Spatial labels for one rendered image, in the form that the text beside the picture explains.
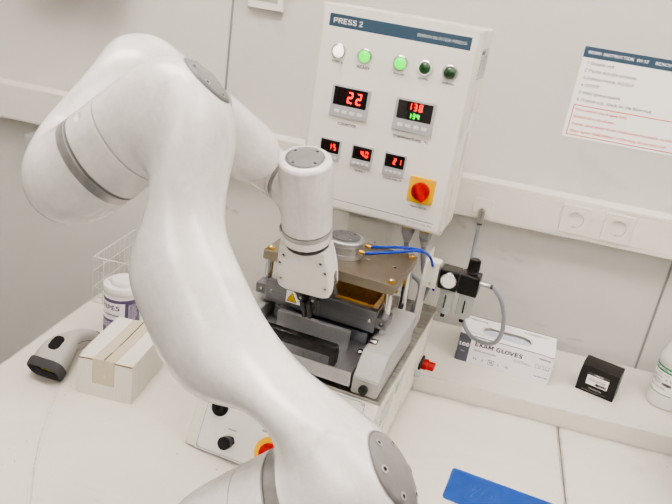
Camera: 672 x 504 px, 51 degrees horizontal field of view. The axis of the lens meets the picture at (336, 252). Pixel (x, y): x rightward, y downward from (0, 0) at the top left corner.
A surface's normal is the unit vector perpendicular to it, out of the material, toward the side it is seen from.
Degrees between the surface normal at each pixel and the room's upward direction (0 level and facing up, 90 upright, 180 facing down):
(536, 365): 90
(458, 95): 90
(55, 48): 90
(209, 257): 40
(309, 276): 109
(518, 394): 0
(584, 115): 90
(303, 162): 21
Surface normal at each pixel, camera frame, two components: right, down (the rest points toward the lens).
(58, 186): -0.18, 0.35
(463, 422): 0.15, -0.92
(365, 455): 0.48, -0.66
